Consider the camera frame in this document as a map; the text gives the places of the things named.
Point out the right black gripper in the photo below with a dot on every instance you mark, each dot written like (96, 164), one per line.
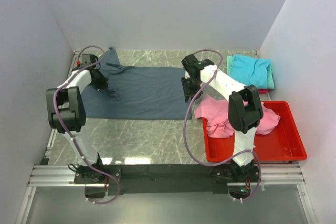
(190, 91)

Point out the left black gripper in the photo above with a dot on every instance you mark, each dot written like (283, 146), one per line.
(100, 83)

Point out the slate blue t shirt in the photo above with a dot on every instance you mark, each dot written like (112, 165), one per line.
(136, 93)

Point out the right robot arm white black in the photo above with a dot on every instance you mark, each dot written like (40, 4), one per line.
(244, 107)

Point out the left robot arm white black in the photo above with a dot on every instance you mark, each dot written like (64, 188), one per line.
(66, 114)

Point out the pink t shirt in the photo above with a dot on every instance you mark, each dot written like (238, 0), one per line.
(215, 112)

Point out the teal green folded t shirt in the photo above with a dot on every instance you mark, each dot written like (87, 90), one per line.
(271, 77)

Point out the cyan folded t shirt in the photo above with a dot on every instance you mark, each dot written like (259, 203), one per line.
(249, 70)

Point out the crimson folded t shirt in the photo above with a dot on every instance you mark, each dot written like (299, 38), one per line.
(262, 91)

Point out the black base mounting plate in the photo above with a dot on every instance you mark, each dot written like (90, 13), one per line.
(163, 178)

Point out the red plastic bin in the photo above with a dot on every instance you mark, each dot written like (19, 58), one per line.
(283, 144)

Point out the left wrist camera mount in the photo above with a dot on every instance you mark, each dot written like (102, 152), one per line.
(85, 60)

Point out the aluminium extrusion rail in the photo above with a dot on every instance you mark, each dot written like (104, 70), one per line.
(52, 197)

